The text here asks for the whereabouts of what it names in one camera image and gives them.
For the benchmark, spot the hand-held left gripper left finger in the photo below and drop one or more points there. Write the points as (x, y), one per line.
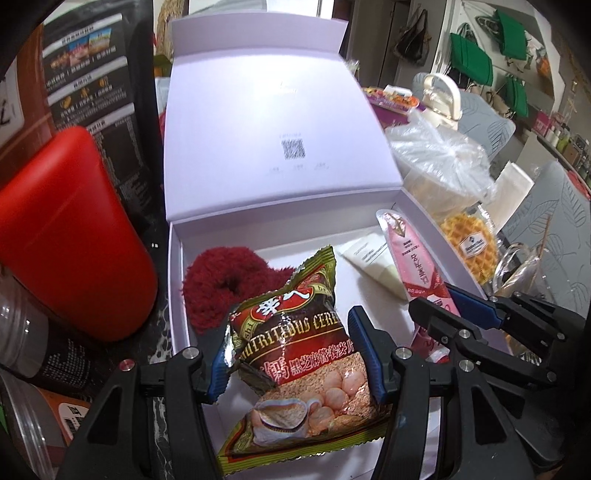
(217, 383)

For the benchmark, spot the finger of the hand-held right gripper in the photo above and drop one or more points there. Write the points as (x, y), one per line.
(471, 305)
(434, 316)

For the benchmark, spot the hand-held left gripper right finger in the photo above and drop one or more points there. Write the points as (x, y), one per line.
(369, 355)

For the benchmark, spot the pink packet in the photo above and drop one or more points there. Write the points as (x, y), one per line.
(411, 258)

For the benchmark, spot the brown cereal packet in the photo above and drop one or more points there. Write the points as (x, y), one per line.
(300, 350)

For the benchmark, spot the cream lotion tube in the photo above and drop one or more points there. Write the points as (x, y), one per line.
(369, 263)

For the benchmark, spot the red fuzzy scrunchie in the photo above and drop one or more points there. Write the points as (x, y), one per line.
(207, 286)

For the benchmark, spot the lavender gift box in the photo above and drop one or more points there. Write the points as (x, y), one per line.
(277, 115)

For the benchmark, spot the clear glass cup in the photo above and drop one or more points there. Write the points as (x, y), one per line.
(521, 274)

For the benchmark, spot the waffle snack bag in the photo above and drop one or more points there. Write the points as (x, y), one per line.
(471, 244)

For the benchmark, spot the thin stick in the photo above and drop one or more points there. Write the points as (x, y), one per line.
(544, 235)

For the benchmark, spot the large grey leaf-pattern chair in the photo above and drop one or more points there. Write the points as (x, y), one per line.
(554, 221)

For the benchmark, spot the white paper towel roll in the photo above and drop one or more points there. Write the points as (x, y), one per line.
(508, 182)

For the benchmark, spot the clear plastic bag with bowl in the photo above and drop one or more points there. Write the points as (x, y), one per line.
(438, 157)

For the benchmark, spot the small grey leaf-pattern chair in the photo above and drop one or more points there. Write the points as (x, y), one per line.
(485, 124)

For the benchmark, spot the group of plastic spice jars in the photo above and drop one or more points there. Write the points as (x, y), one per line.
(32, 369)

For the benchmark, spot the row of bottles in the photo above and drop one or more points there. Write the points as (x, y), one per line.
(563, 138)

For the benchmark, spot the green tote bag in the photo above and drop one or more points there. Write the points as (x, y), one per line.
(471, 60)
(517, 99)

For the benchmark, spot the red cylinder container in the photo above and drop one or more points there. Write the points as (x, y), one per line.
(69, 230)

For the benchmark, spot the purple noodle cup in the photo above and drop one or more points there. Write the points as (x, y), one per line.
(390, 101)

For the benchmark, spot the black handbag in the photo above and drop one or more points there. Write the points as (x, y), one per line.
(413, 37)

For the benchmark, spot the black printed bag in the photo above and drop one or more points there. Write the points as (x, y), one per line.
(92, 92)

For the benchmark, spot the round woven tray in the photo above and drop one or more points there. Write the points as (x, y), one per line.
(162, 27)

